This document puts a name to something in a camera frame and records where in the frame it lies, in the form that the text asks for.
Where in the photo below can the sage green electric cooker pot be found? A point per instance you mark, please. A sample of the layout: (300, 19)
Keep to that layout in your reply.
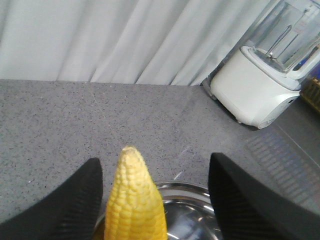
(188, 212)

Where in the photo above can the white blender appliance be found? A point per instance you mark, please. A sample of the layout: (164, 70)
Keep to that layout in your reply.
(267, 71)

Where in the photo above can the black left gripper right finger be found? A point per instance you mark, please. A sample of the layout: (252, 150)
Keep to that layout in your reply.
(246, 209)

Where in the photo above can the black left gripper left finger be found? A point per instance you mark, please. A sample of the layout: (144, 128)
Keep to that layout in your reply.
(70, 212)

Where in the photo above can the grey pleated curtain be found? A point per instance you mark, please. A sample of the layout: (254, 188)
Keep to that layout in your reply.
(161, 42)

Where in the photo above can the yellow corn cob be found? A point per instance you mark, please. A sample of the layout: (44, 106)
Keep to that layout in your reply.
(135, 209)

